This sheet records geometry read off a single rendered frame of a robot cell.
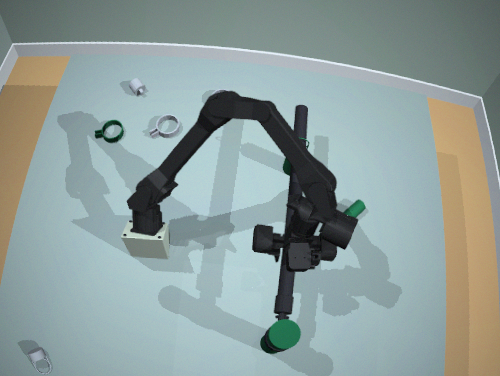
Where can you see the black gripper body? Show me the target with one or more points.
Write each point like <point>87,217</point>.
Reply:
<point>265,242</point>

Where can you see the short white hollow cylinder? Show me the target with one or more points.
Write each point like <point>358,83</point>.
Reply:
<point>137,86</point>

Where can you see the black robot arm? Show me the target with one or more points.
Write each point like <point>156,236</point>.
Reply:
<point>317,182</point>

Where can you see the dark grey cylinder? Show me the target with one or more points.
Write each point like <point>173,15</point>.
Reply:
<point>286,278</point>

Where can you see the black open-ended tube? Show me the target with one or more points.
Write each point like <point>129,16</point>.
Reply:
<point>283,307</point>

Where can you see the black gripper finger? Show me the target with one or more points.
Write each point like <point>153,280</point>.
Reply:
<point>277,255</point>

